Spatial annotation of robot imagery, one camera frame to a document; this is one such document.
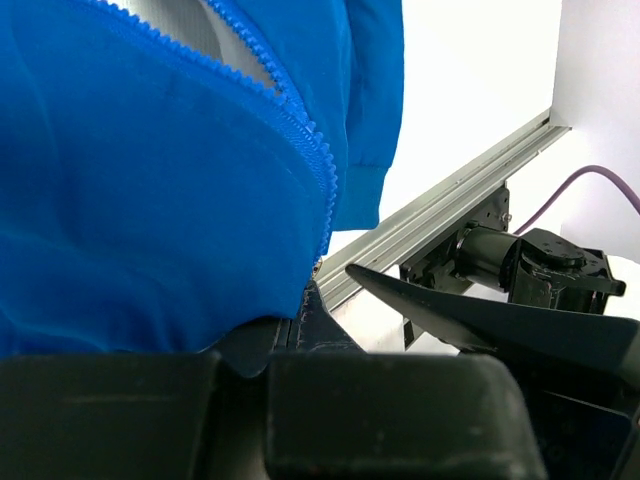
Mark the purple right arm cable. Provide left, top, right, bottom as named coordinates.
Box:
left=513, top=164, right=640, bottom=236

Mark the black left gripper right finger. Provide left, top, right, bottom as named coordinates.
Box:
left=264, top=344, right=547, bottom=479

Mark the aluminium table front rail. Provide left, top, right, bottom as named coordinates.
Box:
left=316, top=111, right=570, bottom=310

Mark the blue white red jacket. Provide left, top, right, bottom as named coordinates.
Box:
left=1, top=1, right=404, bottom=357

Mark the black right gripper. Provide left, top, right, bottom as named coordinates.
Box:
left=346, top=264, right=639, bottom=479

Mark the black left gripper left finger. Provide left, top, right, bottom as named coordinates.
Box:
left=0, top=315, right=296, bottom=480

